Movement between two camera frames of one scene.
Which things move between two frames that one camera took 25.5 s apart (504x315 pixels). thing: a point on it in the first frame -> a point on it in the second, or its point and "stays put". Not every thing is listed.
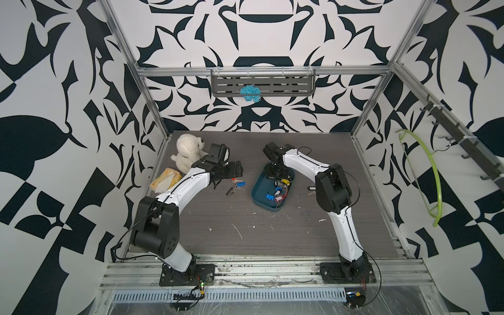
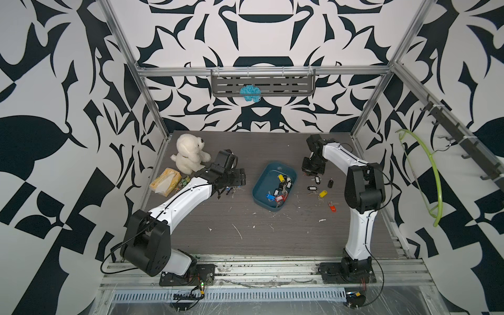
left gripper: [232, 170] -> [240, 177]
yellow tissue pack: [165, 180] stays put
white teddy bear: [189, 151] stays put
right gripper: [270, 176] -> [307, 169]
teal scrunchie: [251, 92] stays put
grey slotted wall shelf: [228, 82] stays put
